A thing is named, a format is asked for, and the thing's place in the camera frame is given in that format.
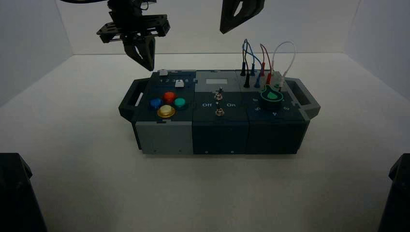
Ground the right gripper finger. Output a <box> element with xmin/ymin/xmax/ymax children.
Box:
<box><xmin>219</xmin><ymin>0</ymin><xmax>238</xmax><ymax>35</ymax></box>
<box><xmin>223</xmin><ymin>0</ymin><xmax>266</xmax><ymax>34</ymax></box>

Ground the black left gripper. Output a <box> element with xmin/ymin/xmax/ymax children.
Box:
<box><xmin>96</xmin><ymin>0</ymin><xmax>171</xmax><ymax>72</ymax></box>

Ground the yellow round push button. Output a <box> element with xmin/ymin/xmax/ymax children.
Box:
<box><xmin>157</xmin><ymin>105</ymin><xmax>176</xmax><ymax>119</ymax></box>

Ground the green and black rotary knob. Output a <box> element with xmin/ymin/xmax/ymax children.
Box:
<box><xmin>260</xmin><ymin>84</ymin><xmax>284</xmax><ymax>112</ymax></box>

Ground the dark modular control box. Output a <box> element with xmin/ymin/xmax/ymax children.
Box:
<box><xmin>118</xmin><ymin>69</ymin><xmax>321</xmax><ymax>155</ymax></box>

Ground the black jumper cable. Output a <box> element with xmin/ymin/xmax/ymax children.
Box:
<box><xmin>240</xmin><ymin>39</ymin><xmax>251</xmax><ymax>88</ymax></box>

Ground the red jumper cable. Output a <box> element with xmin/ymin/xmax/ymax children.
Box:
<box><xmin>259</xmin><ymin>43</ymin><xmax>273</xmax><ymax>86</ymax></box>

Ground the blue jumper cable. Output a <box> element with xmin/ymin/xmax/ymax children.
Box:
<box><xmin>242</xmin><ymin>40</ymin><xmax>263</xmax><ymax>88</ymax></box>

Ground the white jumper cable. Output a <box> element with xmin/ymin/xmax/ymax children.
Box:
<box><xmin>270</xmin><ymin>41</ymin><xmax>296</xmax><ymax>92</ymax></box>

